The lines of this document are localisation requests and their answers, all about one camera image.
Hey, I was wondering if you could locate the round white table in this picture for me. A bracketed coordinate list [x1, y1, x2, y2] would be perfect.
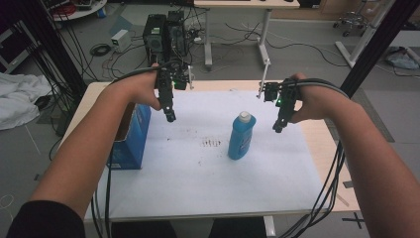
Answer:
[43, 0, 109, 23]

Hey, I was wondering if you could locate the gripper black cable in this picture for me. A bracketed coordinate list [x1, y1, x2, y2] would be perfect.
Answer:
[279, 77, 352, 238]
[90, 59, 183, 238]

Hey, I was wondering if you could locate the blue plastic bottle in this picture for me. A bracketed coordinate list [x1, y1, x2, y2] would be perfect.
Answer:
[227, 111, 258, 162]

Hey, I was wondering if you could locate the blue cardboard box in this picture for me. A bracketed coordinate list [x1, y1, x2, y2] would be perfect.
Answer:
[107, 102, 153, 171]

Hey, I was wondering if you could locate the black computer tower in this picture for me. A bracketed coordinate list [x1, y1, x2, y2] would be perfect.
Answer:
[165, 10, 190, 61]
[142, 14, 168, 66]

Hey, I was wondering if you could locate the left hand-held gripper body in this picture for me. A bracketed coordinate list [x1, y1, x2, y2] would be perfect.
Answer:
[154, 61, 194, 115]

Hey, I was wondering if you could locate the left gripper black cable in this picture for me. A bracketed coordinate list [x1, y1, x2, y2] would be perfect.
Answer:
[90, 59, 183, 238]

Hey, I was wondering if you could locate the crumpled white cloth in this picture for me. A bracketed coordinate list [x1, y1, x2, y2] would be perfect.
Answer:
[0, 71, 53, 132]

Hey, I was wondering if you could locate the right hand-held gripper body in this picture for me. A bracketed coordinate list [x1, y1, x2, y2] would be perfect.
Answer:
[257, 63, 302, 124]

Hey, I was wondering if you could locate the coiled black cable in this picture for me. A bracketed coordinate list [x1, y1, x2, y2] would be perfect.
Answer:
[89, 43, 113, 58]

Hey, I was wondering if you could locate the office chair base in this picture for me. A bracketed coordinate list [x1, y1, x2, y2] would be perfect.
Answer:
[332, 10, 370, 38]

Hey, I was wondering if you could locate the person's right hand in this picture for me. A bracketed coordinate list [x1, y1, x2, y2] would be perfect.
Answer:
[290, 72, 335, 124]

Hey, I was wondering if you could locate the person's left hand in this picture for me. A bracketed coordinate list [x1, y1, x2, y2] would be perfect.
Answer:
[128, 63, 163, 112]

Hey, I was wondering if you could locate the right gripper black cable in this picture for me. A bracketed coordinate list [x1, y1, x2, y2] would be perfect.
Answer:
[279, 77, 352, 238]

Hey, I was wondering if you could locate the white desk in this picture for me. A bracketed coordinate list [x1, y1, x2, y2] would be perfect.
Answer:
[193, 0, 302, 71]

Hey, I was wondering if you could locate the white metal stand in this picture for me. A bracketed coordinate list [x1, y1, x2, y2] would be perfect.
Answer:
[334, 0, 395, 69]

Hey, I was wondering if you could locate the black metal post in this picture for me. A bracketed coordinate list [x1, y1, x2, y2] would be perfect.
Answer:
[19, 0, 89, 100]
[339, 0, 420, 99]

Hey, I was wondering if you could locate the grey-blue cloth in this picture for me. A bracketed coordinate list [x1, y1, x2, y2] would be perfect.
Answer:
[385, 46, 420, 71]

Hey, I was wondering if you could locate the person's black sleeve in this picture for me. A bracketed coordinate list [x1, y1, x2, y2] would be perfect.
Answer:
[5, 199, 87, 238]

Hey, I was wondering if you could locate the small white device box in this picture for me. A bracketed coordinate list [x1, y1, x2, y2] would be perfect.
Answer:
[110, 29, 132, 54]

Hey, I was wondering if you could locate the white paper sheet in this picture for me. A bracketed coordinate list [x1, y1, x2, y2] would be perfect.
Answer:
[83, 89, 332, 222]

